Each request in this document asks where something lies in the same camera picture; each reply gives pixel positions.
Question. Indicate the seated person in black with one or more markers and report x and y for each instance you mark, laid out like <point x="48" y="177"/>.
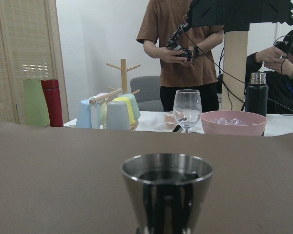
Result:
<point x="279" y="76"/>

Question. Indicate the green tumbler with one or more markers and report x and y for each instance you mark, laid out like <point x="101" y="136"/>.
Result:
<point x="35" y="107"/>

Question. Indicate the person in brown shirt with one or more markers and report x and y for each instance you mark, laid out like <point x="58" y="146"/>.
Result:
<point x="188" y="66"/>

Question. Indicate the black teleoperation stand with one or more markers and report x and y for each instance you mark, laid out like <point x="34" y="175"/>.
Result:
<point x="236" y="17"/>

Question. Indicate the light blue cup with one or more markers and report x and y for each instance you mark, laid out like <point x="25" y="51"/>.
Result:
<point x="84" y="116"/>

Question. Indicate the grey cup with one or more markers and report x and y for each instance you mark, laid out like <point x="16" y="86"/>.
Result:
<point x="117" y="117"/>

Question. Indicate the wooden mug tree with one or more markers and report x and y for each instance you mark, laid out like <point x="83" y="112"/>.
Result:
<point x="123" y="68"/>

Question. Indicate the grey chair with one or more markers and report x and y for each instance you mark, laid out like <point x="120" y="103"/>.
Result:
<point x="148" y="98"/>

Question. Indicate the wine glass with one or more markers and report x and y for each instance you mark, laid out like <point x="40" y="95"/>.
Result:
<point x="187" y="108"/>

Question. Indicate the red thermos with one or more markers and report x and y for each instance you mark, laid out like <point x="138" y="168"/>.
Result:
<point x="51" y="92"/>

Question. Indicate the black insulated bottle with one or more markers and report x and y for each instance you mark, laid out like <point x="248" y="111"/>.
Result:
<point x="257" y="94"/>

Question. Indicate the steel jigger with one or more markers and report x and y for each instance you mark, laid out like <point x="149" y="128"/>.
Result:
<point x="167" y="191"/>

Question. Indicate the pink bowl with ice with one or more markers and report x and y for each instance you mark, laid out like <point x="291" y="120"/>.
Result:
<point x="239" y="123"/>

